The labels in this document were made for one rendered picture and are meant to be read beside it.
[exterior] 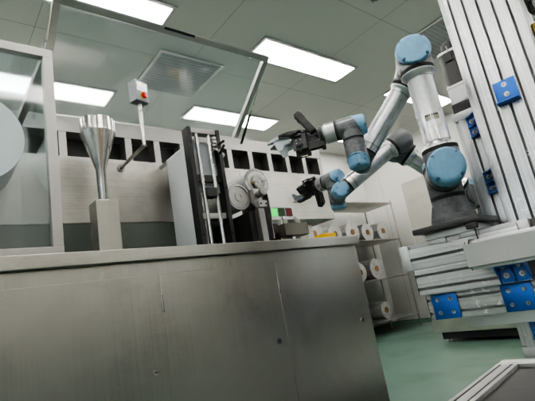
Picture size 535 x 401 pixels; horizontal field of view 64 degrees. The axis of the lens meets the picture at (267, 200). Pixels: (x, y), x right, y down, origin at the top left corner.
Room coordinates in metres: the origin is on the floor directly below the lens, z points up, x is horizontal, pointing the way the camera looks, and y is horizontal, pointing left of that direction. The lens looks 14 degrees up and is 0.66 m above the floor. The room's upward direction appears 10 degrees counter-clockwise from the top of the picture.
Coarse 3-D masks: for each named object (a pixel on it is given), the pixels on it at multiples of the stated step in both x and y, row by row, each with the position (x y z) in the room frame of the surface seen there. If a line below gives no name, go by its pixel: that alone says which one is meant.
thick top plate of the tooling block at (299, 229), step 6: (282, 228) 2.09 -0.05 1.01; (288, 228) 2.08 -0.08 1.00; (294, 228) 2.11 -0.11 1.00; (300, 228) 2.14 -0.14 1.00; (306, 228) 2.16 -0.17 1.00; (276, 234) 2.12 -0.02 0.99; (282, 234) 2.09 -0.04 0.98; (288, 234) 2.08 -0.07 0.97; (294, 234) 2.10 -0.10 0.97; (300, 234) 2.14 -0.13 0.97; (306, 234) 2.17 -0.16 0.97
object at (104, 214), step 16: (96, 128) 1.58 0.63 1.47; (96, 144) 1.60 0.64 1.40; (112, 144) 1.67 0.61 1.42; (96, 160) 1.62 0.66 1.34; (96, 176) 1.63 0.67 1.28; (96, 208) 1.59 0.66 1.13; (112, 208) 1.63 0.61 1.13; (96, 224) 1.59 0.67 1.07; (112, 224) 1.62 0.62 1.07; (96, 240) 1.61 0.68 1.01; (112, 240) 1.62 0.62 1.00
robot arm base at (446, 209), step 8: (456, 192) 1.43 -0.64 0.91; (464, 192) 1.45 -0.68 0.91; (432, 200) 1.48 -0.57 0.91; (440, 200) 1.44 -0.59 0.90; (448, 200) 1.43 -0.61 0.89; (456, 200) 1.42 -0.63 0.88; (464, 200) 1.43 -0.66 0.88; (432, 208) 1.49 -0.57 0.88; (440, 208) 1.44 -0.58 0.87; (448, 208) 1.42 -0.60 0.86; (456, 208) 1.42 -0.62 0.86; (464, 208) 1.42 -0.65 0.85; (472, 208) 1.43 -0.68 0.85; (432, 216) 1.49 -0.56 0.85; (440, 216) 1.44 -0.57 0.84; (448, 216) 1.42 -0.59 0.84; (456, 216) 1.41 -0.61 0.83; (464, 216) 1.41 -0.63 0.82; (432, 224) 1.49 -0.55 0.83
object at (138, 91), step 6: (132, 84) 1.67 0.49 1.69; (138, 84) 1.68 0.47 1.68; (144, 84) 1.71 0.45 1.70; (132, 90) 1.67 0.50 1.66; (138, 90) 1.67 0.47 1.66; (144, 90) 1.70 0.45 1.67; (132, 96) 1.68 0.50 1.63; (138, 96) 1.67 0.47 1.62; (144, 96) 1.68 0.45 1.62; (132, 102) 1.68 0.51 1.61; (138, 102) 1.69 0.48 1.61; (144, 102) 1.70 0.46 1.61
